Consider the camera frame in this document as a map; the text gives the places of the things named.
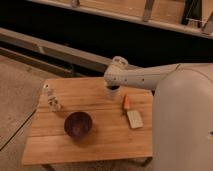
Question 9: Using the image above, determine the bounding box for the black eraser bar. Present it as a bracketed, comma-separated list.
[107, 86, 119, 90]

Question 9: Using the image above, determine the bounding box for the wooden table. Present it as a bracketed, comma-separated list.
[22, 77, 153, 165]

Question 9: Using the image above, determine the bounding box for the orange carrot toy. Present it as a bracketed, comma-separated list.
[123, 95, 130, 110]

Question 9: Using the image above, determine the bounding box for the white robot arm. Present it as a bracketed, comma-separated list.
[104, 56, 213, 171]

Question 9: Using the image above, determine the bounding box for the white ceramic cup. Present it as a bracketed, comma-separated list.
[106, 87, 119, 100]

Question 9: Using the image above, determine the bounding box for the purple bowl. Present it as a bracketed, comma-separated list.
[64, 111, 93, 139]

